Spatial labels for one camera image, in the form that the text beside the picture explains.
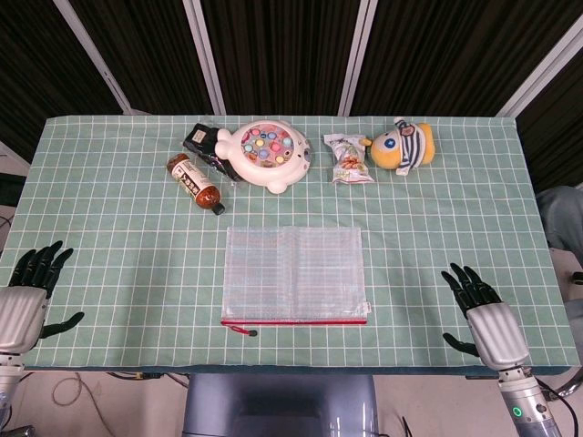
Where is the snack packet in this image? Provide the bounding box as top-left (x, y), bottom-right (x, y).
top-left (322, 133), bottom-right (375, 186)

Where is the brown tea bottle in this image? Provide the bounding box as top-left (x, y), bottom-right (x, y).
top-left (165, 153), bottom-right (227, 216)

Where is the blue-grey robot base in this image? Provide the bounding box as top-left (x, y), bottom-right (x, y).
top-left (181, 373), bottom-right (379, 437)

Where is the chrome chair base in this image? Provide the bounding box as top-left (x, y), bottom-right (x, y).
top-left (557, 376), bottom-right (583, 398)

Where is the white partition frame post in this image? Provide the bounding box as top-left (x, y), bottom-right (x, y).
top-left (338, 0), bottom-right (378, 116)
top-left (54, 0), bottom-right (134, 115)
top-left (182, 0), bottom-right (228, 116)
top-left (498, 17), bottom-right (583, 117)

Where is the yellow plush toy striped shirt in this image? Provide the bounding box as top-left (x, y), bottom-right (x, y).
top-left (359, 117), bottom-right (437, 178)

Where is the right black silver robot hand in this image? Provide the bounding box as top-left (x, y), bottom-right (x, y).
top-left (440, 262), bottom-right (532, 371)

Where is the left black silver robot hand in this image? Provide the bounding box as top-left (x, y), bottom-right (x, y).
top-left (0, 240), bottom-right (86, 356)

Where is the clear zip pouch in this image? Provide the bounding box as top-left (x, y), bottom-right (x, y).
top-left (220, 226), bottom-right (373, 338)

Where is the black plastic packet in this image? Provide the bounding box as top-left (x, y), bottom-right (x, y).
top-left (182, 122), bottom-right (245, 183)

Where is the person leg in jeans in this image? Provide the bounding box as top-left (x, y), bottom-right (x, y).
top-left (536, 184), bottom-right (583, 251)

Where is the white fishing game toy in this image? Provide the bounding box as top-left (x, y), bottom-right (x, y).
top-left (214, 119), bottom-right (314, 196)

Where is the white floor cable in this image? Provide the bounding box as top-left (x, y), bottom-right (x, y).
top-left (51, 371), bottom-right (100, 437)

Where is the green checked tablecloth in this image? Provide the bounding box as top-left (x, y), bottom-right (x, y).
top-left (0, 115), bottom-right (578, 378)

